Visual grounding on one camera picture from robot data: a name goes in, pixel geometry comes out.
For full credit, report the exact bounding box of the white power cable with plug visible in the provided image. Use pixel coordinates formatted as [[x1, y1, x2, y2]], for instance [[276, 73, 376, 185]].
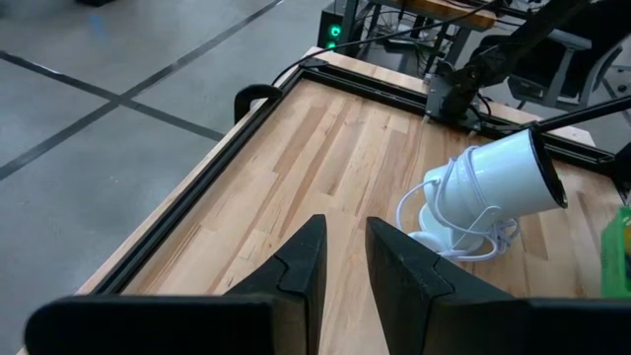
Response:
[[395, 156, 523, 263]]

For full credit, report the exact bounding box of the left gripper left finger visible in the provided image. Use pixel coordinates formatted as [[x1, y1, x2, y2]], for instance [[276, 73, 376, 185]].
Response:
[[24, 214, 328, 355]]

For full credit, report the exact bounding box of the white desk lamp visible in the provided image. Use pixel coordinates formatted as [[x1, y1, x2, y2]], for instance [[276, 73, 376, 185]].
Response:
[[417, 127, 570, 253]]

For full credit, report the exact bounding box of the black computer tower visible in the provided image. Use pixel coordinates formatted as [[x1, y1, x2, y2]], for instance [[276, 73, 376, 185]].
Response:
[[316, 2, 349, 51]]

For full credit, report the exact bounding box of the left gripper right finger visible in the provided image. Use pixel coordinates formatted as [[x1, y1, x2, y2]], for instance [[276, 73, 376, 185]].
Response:
[[365, 216, 631, 355]]

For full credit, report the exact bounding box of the black frame handle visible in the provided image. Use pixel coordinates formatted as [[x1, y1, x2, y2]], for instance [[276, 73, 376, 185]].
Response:
[[233, 83, 284, 124]]

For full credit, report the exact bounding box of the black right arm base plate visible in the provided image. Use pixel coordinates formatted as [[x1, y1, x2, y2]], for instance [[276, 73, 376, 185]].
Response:
[[424, 73, 494, 130]]

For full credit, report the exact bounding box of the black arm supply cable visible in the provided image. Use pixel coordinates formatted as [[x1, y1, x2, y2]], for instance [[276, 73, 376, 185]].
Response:
[[270, 0, 504, 86]]

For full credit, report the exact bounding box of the grey office chair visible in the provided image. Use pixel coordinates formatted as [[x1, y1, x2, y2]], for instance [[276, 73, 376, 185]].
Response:
[[506, 28, 625, 113]]

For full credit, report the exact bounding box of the green plastic basket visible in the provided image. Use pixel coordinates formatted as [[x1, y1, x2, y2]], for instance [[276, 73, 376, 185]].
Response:
[[599, 205, 631, 300]]

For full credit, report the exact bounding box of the wooden top desk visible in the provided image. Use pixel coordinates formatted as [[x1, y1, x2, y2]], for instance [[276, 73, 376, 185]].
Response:
[[372, 0, 498, 32]]

